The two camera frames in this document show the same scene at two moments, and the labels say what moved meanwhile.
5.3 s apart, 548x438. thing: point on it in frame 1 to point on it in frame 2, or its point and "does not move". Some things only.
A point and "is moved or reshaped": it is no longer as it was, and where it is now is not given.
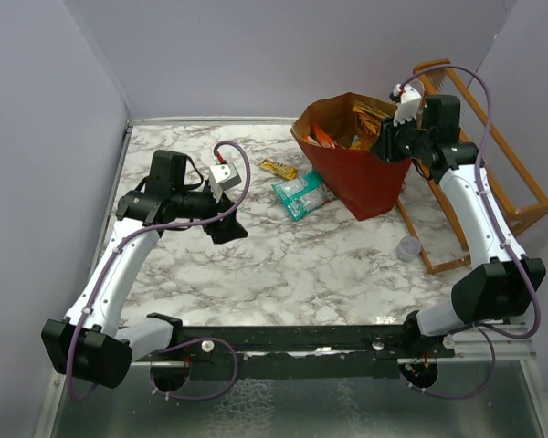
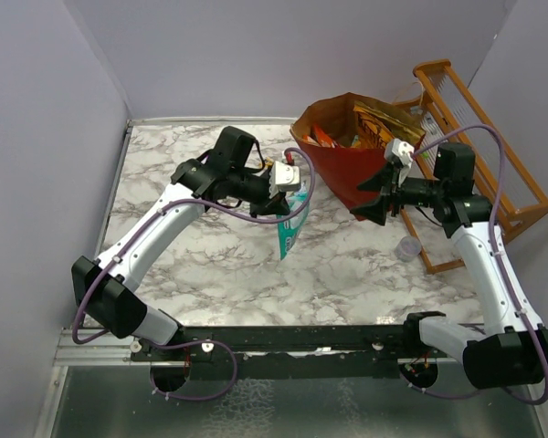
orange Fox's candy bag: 325,140 does not move
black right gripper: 385,144 to 381,181
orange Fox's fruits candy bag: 310,141 does not move
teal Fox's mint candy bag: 302,195 is moved or reshaped
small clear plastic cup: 407,248 does not move
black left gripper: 226,229 to 270,207
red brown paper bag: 335,132 does not move
